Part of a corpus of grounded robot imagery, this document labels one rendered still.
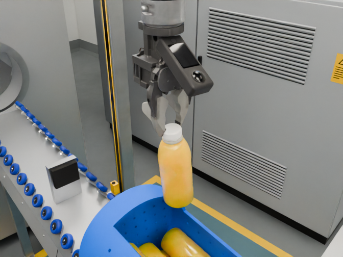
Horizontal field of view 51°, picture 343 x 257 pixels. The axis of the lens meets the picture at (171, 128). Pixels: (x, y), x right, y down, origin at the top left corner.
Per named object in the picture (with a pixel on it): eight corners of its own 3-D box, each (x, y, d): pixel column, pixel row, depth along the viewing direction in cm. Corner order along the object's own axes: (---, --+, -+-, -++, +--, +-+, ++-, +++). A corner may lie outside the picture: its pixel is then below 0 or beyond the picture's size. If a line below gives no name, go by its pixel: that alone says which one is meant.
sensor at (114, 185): (115, 189, 135) (114, 179, 132) (120, 193, 133) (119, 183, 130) (97, 198, 131) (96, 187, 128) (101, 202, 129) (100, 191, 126)
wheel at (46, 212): (49, 203, 117) (43, 202, 116) (54, 211, 114) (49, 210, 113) (43, 215, 118) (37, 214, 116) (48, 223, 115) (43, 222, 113)
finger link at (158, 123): (147, 127, 73) (151, 83, 69) (165, 138, 69) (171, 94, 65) (134, 129, 71) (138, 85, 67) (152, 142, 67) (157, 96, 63)
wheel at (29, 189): (31, 180, 127) (26, 180, 126) (37, 187, 124) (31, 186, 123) (26, 191, 127) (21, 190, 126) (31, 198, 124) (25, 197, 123)
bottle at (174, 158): (162, 211, 79) (153, 145, 68) (164, 187, 84) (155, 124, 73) (194, 210, 78) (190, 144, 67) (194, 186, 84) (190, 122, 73)
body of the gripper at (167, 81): (163, 75, 73) (163, 15, 67) (192, 88, 67) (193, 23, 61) (132, 84, 68) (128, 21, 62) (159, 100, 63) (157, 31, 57)
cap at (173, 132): (162, 140, 69) (161, 133, 68) (163, 129, 72) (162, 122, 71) (181, 139, 69) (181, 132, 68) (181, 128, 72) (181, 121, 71)
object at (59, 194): (79, 188, 131) (73, 154, 123) (84, 194, 128) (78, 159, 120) (53, 201, 125) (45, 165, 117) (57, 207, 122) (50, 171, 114)
